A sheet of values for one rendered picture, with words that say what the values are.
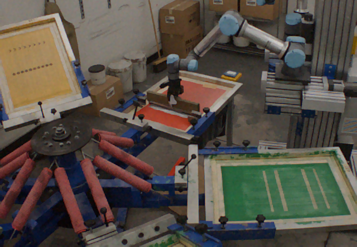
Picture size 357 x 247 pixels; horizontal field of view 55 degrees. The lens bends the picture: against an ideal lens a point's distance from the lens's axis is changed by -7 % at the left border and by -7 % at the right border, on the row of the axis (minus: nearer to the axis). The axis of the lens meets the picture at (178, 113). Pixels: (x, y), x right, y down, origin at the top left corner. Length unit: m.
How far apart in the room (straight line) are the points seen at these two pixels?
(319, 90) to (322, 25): 0.41
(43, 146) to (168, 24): 4.17
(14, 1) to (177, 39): 2.74
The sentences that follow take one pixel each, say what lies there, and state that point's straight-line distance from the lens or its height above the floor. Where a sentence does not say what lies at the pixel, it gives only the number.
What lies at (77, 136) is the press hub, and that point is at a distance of 1.70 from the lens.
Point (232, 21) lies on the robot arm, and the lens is 2.07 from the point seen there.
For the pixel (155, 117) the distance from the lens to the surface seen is 2.44.
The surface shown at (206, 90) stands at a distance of 2.74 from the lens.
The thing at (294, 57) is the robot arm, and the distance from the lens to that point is 2.12.
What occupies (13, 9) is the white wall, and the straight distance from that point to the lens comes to 3.87.
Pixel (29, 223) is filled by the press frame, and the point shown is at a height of 1.05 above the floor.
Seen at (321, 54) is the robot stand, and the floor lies 1.34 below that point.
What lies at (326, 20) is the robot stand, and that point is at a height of 1.57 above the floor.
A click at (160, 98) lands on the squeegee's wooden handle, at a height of 1.03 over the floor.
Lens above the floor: 2.23
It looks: 31 degrees down
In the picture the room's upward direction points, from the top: 3 degrees counter-clockwise
